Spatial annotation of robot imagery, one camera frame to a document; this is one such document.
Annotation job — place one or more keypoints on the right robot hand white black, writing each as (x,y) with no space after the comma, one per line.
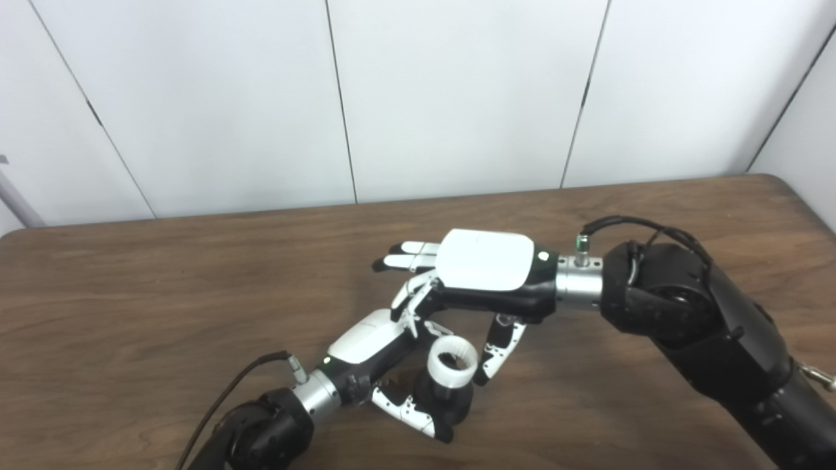
(486,261)

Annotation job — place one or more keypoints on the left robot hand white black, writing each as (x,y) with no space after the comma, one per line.
(366,339)

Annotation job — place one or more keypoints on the round black part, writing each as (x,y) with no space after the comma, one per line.
(457,405)

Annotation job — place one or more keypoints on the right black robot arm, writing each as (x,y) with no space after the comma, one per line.
(718,326)

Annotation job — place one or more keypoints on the grey wall corner post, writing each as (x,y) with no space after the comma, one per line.
(16,199)

